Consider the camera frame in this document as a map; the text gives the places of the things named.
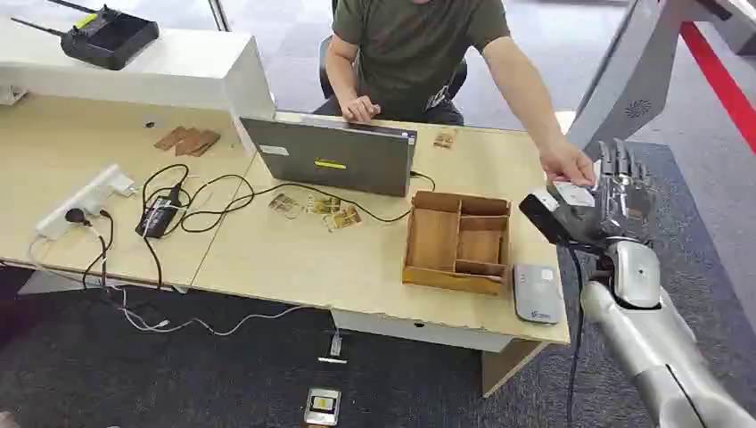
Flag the person's right hand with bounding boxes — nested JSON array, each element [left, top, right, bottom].
[[340, 95, 382, 125]]

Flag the person's left hand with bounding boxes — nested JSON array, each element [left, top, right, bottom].
[[538, 137, 597, 188]]

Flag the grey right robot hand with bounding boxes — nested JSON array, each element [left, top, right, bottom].
[[549, 138, 658, 247]]

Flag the white card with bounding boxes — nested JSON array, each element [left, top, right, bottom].
[[554, 181, 596, 209]]

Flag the grey laptop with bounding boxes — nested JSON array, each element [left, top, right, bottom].
[[239, 111, 418, 199]]

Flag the person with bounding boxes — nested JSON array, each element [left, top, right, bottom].
[[313, 0, 513, 127]]

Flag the grey machine housing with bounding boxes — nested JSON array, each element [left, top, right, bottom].
[[565, 0, 756, 161]]

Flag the grey flat device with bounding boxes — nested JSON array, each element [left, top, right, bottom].
[[512, 263, 566, 326]]

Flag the wooden compartment box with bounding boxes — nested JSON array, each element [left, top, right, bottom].
[[402, 190, 513, 297]]

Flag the brown wooden card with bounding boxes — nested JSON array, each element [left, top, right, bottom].
[[174, 128, 222, 159], [153, 125, 187, 152]]

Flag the wooden desk leg panel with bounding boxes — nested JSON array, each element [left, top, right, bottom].
[[481, 338, 549, 399]]

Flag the white desk partition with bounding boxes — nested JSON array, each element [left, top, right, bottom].
[[0, 16, 277, 153]]

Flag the black power adapter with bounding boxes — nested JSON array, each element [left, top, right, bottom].
[[134, 187, 183, 241]]

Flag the white charger plug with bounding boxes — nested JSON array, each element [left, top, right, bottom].
[[110, 173, 138, 199]]

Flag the black remote controller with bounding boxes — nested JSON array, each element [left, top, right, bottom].
[[10, 0, 161, 72]]

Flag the white power strip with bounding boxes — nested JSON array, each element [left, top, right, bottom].
[[35, 163, 121, 242]]

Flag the metal floor socket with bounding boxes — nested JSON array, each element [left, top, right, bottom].
[[303, 387, 343, 428]]

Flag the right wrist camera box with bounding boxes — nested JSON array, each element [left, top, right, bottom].
[[518, 186, 592, 247]]

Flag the black laptop power cable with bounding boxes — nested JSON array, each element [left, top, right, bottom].
[[140, 163, 437, 235]]

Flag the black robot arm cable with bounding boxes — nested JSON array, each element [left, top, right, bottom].
[[564, 244, 587, 428]]

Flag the white cable connector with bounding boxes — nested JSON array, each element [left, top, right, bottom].
[[317, 330, 349, 366]]

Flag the white cable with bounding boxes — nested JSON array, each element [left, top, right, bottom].
[[26, 235, 311, 339]]

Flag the black plug with cable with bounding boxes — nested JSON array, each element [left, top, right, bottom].
[[63, 207, 116, 292]]

